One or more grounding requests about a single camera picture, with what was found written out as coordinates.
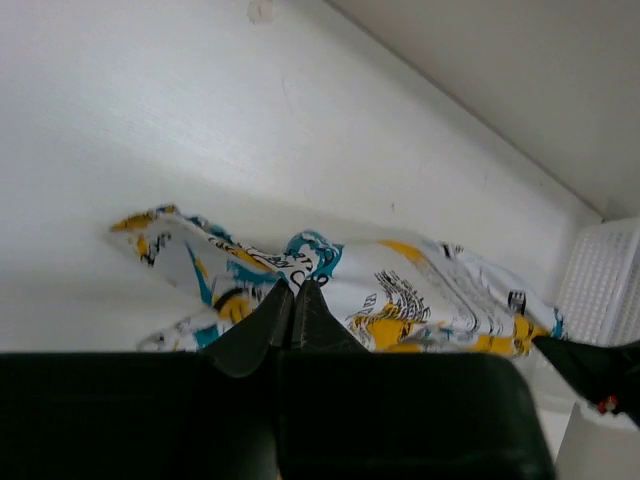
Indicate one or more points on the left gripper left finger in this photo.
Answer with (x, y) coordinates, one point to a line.
(108, 415)

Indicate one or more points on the white perforated plastic basket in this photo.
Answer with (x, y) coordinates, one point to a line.
(599, 297)

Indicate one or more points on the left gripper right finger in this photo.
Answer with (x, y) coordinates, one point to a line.
(346, 413)

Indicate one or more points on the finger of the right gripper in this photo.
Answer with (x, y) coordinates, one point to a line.
(607, 378)

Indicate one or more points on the white yellow teal printed shorts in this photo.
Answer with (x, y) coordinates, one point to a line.
(390, 295)

